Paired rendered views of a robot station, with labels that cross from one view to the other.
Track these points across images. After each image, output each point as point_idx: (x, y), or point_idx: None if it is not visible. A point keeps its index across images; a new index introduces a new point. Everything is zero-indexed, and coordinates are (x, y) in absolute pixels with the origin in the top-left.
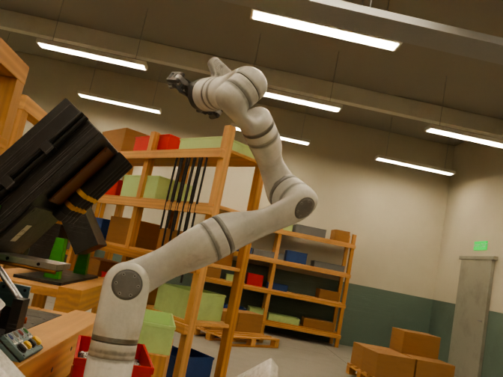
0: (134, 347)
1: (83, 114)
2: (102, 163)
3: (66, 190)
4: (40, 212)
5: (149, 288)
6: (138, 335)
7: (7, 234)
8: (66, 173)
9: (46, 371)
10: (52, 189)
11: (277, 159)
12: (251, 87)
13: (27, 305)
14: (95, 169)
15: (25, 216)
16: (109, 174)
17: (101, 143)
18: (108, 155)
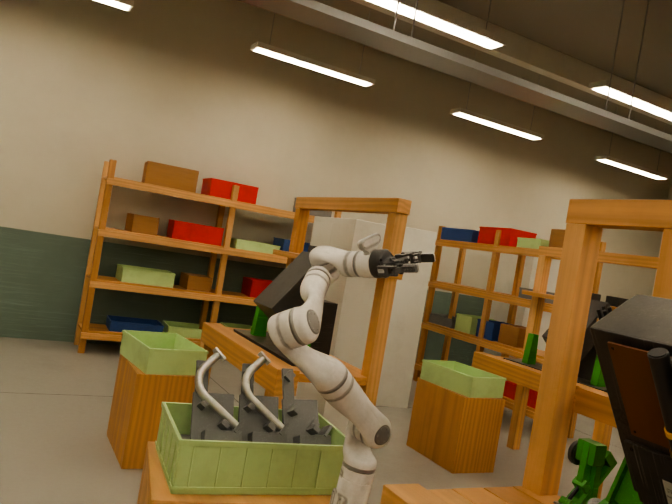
0: (342, 464)
1: (607, 308)
2: (650, 372)
3: (643, 420)
4: (656, 459)
5: (348, 422)
6: (343, 456)
7: (639, 483)
8: (610, 389)
9: None
10: (626, 416)
11: (303, 299)
12: None
13: None
14: (652, 383)
15: (628, 455)
16: (657, 389)
17: (602, 338)
18: (636, 355)
